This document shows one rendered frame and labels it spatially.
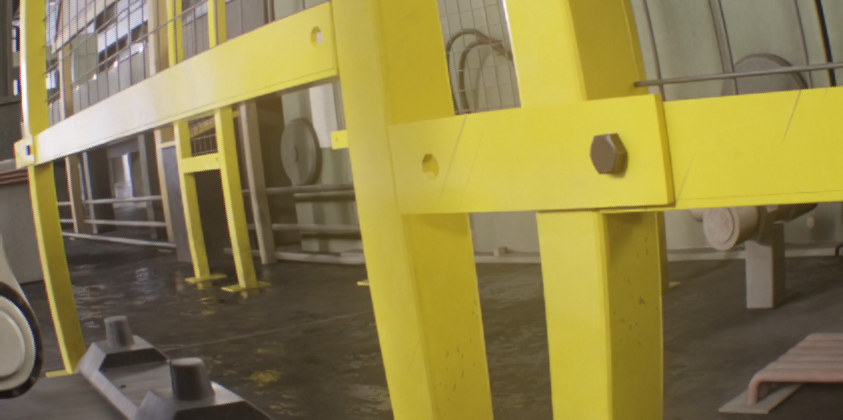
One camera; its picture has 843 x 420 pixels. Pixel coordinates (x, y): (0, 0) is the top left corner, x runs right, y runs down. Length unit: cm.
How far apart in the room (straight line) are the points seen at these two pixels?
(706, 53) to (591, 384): 209
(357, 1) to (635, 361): 28
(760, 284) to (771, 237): 10
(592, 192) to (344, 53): 22
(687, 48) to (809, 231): 63
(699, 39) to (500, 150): 207
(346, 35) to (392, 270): 15
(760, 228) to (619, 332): 132
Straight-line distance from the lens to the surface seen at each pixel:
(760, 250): 189
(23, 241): 434
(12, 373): 102
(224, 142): 329
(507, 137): 54
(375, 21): 64
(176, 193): 438
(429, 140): 59
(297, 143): 406
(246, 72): 78
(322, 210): 405
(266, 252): 392
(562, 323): 54
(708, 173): 46
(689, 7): 261
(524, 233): 318
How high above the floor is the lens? 44
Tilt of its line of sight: 3 degrees down
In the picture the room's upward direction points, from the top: 8 degrees counter-clockwise
